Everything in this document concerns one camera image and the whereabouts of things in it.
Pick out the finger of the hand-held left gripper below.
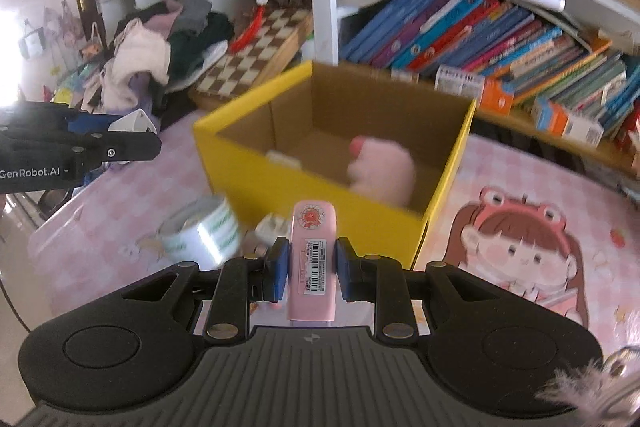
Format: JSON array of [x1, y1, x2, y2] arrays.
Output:
[[0, 101, 132, 136], [0, 131, 162, 168]]

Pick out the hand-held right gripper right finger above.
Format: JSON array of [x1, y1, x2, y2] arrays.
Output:
[[334, 236, 508, 342]]

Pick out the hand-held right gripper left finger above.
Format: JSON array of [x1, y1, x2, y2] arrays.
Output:
[[117, 236, 292, 342]]

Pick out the white plastic block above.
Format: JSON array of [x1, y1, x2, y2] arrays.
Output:
[[107, 109, 158, 134]]

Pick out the pink rectangular case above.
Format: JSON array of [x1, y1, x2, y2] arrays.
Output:
[[286, 201, 338, 323]]

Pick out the white charger plug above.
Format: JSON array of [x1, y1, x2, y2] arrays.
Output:
[[254, 213, 291, 248]]

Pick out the yellow cardboard box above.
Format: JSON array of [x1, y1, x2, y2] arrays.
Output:
[[193, 61, 477, 270]]

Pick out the pink printed desktop mat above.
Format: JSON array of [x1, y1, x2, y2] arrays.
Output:
[[27, 112, 640, 358]]

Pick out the roll of clear tape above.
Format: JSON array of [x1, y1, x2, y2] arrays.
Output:
[[159, 196, 243, 268]]

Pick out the pile of clothes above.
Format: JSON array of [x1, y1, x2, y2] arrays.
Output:
[[97, 0, 236, 128]]

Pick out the hanging tote bags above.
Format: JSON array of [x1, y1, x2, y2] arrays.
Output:
[[17, 2, 86, 72]]

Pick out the pink plush toy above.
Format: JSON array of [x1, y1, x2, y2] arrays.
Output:
[[347, 136, 417, 208]]

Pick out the wooden chessboard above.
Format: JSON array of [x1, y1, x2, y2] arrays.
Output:
[[189, 7, 315, 112]]

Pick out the red tassel ornament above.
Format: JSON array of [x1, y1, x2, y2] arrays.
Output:
[[229, 0, 271, 54]]

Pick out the orange white carton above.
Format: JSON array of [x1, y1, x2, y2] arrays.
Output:
[[435, 66, 516, 115], [531, 97, 605, 146]]

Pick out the white fluffy pompom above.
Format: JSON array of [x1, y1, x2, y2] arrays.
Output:
[[537, 357, 628, 410]]

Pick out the row of leaning picture books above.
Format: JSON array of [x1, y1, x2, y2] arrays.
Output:
[[340, 0, 640, 142]]

